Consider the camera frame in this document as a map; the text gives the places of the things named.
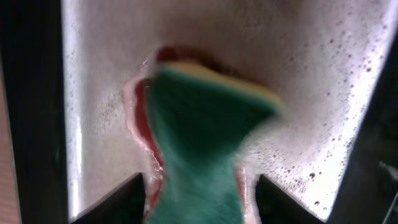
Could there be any rectangular black water tray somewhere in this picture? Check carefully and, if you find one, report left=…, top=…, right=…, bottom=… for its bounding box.
left=1, top=1, right=397, bottom=223

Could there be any green yellow sponge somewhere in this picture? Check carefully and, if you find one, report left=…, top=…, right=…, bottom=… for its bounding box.
left=144, top=62, right=281, bottom=224

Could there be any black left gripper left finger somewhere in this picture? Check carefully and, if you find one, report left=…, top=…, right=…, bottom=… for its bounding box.
left=71, top=173, right=146, bottom=224

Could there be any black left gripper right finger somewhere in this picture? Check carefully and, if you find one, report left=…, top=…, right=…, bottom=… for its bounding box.
left=255, top=175, right=323, bottom=224

